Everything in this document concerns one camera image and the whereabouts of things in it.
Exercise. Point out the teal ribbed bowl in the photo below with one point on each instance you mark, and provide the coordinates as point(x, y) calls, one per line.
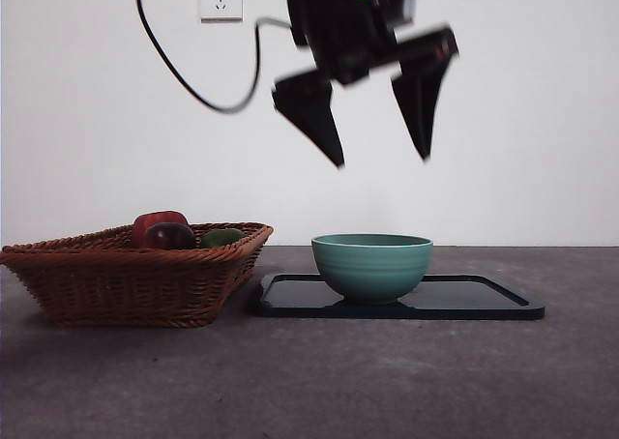
point(372, 274)

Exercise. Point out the dark green rectangular tray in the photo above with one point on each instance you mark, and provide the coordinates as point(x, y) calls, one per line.
point(459, 299)

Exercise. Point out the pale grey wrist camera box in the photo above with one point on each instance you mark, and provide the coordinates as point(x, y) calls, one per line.
point(411, 4)

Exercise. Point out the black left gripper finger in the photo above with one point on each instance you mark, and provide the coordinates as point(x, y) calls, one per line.
point(309, 110)
point(421, 105)

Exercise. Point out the green avocado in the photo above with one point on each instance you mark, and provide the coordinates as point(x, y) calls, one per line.
point(221, 238)

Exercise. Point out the dark purple plum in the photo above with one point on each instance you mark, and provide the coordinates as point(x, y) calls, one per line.
point(169, 236)

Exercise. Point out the red apple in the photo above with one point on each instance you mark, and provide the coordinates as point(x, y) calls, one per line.
point(155, 219)

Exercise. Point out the brown wicker basket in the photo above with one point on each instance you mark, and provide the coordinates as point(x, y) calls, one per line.
point(121, 289)

